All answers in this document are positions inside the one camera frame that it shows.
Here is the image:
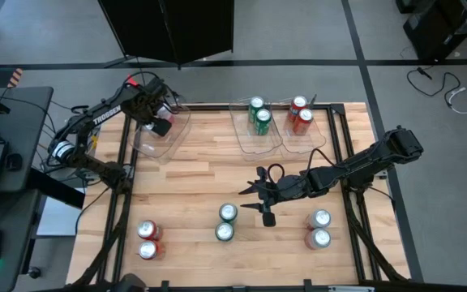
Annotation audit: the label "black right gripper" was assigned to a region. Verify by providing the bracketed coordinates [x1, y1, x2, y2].
[238, 172, 314, 213]

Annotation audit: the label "green Sprite soda can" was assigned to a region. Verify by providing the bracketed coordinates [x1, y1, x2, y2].
[247, 95, 266, 123]
[214, 221, 235, 243]
[218, 202, 239, 225]
[253, 108, 273, 137]

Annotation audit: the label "clear plastic bin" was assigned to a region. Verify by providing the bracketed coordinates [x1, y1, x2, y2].
[274, 96, 328, 160]
[129, 97, 193, 165]
[228, 96, 284, 162]

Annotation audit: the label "red soda can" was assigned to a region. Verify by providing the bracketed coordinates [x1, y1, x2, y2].
[136, 220, 164, 243]
[286, 95, 308, 122]
[137, 239, 165, 261]
[292, 107, 315, 136]

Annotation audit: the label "black fabric divider screen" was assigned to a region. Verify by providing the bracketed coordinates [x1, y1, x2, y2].
[97, 0, 235, 68]

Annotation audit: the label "grey power brick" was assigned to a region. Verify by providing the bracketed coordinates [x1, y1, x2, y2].
[75, 168, 96, 183]

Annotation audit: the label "black desk crossbar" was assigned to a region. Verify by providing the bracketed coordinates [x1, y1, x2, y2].
[26, 167, 87, 210]

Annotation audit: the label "white label strip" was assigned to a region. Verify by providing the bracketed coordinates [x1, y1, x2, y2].
[328, 286, 376, 292]

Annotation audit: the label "dark grey desk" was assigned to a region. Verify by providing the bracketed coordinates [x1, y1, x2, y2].
[0, 86, 55, 292]

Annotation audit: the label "orange black striped marker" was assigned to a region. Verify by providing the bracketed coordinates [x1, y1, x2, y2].
[6, 67, 24, 89]

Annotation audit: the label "small black desk device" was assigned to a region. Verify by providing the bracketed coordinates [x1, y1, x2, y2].
[5, 152, 24, 171]

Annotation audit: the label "white flat panel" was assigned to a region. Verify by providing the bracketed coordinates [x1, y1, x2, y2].
[36, 197, 77, 237]

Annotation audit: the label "black equipment cases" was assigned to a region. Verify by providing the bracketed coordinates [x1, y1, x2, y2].
[395, 0, 467, 62]

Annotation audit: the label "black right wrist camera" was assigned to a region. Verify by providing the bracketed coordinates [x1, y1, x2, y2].
[261, 210, 277, 228]

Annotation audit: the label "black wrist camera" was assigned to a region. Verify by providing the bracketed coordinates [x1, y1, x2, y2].
[151, 117, 174, 138]
[261, 210, 277, 228]

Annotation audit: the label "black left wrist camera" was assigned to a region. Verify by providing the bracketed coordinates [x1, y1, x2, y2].
[151, 117, 174, 138]

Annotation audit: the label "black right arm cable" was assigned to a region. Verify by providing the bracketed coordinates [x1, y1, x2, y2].
[266, 148, 344, 186]

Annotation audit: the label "black aluminium table frame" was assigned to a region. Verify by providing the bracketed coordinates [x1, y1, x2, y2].
[65, 103, 413, 292]

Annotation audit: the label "black floor cable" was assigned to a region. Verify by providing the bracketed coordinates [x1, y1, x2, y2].
[405, 66, 462, 107]

